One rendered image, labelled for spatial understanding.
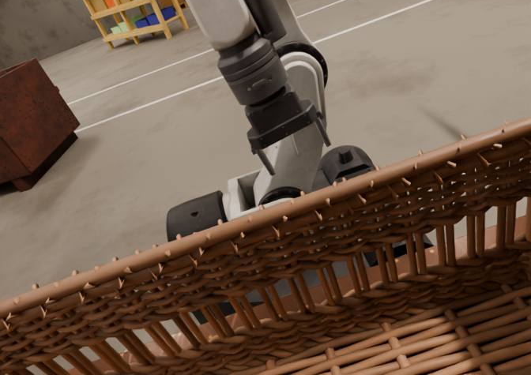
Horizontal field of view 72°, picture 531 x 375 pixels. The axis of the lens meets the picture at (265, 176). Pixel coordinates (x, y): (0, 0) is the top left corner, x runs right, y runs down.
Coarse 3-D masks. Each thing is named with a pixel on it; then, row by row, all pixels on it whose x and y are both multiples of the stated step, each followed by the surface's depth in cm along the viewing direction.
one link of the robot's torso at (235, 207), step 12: (228, 180) 105; (240, 180) 105; (252, 180) 105; (228, 192) 100; (240, 192) 102; (252, 192) 107; (228, 204) 95; (240, 204) 95; (252, 204) 110; (264, 204) 90; (228, 216) 93; (240, 216) 90
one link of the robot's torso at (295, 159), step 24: (288, 72) 72; (312, 72) 72; (312, 96) 75; (288, 144) 85; (312, 144) 85; (264, 168) 98; (288, 168) 89; (312, 168) 90; (264, 192) 92; (288, 192) 91
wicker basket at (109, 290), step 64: (512, 128) 22; (320, 192) 23; (384, 192) 23; (448, 192) 23; (512, 192) 24; (192, 256) 24; (256, 256) 24; (320, 256) 25; (448, 256) 27; (512, 256) 28; (0, 320) 24; (64, 320) 25; (128, 320) 26; (192, 320) 27; (256, 320) 28; (320, 320) 29; (384, 320) 30; (448, 320) 29; (512, 320) 27
